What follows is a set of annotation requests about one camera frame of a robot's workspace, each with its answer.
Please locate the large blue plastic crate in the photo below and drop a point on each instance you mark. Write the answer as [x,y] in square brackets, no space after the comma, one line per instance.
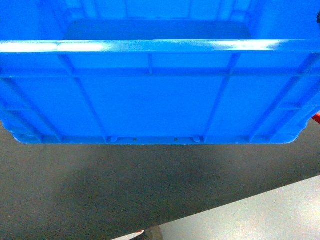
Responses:
[159,72]

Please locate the black table mat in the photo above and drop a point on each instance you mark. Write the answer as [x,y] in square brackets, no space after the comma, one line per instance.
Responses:
[64,192]

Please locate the red table edge strip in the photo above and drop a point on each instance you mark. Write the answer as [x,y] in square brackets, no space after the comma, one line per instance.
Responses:
[316,118]

